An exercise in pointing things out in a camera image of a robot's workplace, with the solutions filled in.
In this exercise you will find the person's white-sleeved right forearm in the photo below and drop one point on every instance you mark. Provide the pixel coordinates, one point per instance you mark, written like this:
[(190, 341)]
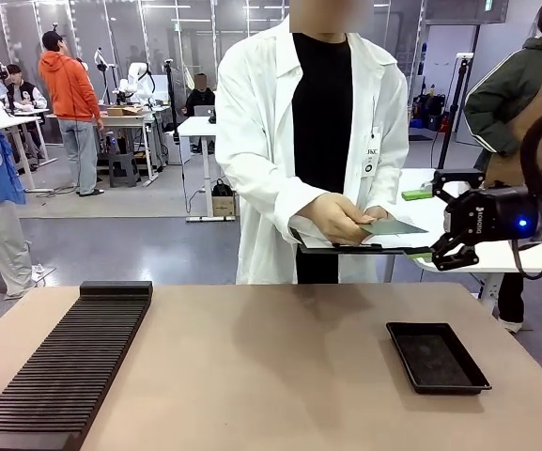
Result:
[(261, 188)]

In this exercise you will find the man in orange hoodie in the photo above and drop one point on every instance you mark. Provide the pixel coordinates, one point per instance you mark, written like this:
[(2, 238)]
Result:
[(68, 89)]

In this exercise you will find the seated person in black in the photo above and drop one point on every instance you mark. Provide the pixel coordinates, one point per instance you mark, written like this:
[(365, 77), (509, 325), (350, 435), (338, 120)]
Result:
[(200, 96)]

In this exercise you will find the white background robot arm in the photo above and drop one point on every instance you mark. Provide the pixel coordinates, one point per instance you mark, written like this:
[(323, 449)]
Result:
[(136, 82)]

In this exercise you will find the large white side table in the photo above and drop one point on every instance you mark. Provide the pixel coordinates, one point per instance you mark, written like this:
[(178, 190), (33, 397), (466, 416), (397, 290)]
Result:
[(413, 181)]

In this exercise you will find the black tripod pole white top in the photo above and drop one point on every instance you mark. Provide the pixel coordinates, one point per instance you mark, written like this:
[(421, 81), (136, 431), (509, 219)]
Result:
[(451, 108)]

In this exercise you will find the person in brown apron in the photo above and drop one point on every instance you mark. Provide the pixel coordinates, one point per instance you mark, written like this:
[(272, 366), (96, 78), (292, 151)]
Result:
[(500, 94)]

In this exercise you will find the black bag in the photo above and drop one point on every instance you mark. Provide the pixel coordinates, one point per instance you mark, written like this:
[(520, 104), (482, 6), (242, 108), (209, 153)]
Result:
[(222, 188)]

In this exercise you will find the white desk with seated person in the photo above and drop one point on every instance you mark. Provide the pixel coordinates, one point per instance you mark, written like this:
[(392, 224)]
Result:
[(12, 119)]

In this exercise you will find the green PCB board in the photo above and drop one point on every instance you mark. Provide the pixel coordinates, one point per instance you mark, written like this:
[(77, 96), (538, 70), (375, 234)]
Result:
[(392, 228)]

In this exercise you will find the white JKC hang tag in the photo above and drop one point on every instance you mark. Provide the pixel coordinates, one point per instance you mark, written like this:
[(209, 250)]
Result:
[(371, 155)]

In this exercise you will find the person's right hand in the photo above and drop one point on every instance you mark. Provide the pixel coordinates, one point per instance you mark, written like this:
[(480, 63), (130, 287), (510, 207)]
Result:
[(336, 218)]

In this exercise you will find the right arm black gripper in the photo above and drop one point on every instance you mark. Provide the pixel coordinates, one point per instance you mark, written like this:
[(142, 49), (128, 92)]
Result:
[(496, 213)]

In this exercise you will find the open cardboard box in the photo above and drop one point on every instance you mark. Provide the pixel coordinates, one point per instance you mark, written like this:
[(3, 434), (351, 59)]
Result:
[(124, 111)]

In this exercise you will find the person in white lab coat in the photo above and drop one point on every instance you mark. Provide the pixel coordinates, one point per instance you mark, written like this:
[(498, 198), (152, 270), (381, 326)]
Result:
[(322, 117)]

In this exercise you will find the small printed cardboard box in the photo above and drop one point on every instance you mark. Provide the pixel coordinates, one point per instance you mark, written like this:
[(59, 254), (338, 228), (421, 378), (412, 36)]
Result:
[(223, 206)]

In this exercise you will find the blue storage crate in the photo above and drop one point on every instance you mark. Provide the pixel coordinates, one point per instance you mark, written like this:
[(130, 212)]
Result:
[(423, 123)]

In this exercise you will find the black slotted PCB rack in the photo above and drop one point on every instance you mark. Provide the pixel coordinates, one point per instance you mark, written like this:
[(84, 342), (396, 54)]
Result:
[(64, 366)]

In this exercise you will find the seated person in varsity jacket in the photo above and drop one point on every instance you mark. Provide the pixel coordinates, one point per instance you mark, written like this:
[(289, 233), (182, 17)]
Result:
[(24, 94)]

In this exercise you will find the dark plastic step stool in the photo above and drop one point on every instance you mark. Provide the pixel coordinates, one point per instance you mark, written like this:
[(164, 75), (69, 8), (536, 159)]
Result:
[(124, 168)]

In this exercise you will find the black clipboard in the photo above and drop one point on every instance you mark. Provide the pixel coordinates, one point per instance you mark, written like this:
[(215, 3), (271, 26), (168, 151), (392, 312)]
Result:
[(345, 249)]

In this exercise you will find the white standing desk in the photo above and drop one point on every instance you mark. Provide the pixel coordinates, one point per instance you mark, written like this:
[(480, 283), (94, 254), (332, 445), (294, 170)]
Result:
[(200, 124)]

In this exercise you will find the white desk with cardboard box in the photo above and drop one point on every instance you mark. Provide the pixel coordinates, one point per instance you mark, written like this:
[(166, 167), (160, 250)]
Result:
[(129, 119)]

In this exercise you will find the person's left hand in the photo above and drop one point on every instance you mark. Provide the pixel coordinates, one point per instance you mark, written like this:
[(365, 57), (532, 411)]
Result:
[(377, 213)]

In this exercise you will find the black and white camera stand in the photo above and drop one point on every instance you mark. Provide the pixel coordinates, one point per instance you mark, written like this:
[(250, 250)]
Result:
[(101, 70)]

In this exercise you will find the person's white-sleeved left forearm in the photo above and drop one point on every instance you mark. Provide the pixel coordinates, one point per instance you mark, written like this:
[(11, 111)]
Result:
[(390, 192)]

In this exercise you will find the black rectangular tray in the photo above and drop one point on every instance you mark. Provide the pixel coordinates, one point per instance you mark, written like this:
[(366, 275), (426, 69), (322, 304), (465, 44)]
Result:
[(439, 362)]

